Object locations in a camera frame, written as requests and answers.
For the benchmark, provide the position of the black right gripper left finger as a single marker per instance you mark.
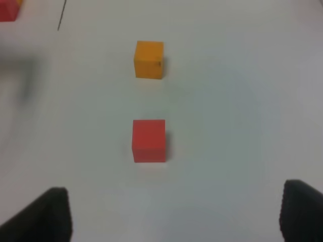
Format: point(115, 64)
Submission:
point(48, 218)

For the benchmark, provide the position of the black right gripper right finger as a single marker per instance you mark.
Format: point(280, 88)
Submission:
point(301, 212)

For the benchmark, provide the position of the template red cube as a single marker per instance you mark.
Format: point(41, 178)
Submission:
point(9, 10)

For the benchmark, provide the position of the orange cube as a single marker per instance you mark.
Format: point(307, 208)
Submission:
point(149, 60)

